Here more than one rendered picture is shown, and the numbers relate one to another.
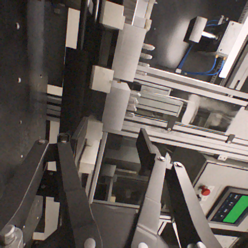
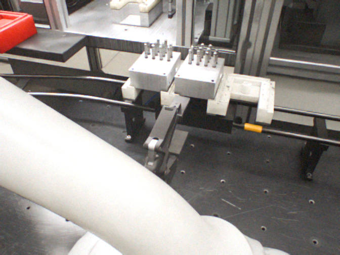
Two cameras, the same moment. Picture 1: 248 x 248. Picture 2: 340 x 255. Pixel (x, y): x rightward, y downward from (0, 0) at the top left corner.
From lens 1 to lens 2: 50 cm
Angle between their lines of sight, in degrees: 60
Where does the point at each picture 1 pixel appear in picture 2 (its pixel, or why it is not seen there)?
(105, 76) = (166, 98)
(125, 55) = (149, 82)
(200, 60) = not seen: outside the picture
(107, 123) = (208, 95)
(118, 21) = (130, 90)
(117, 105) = (189, 86)
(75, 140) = not seen: hidden behind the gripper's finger
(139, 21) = (143, 18)
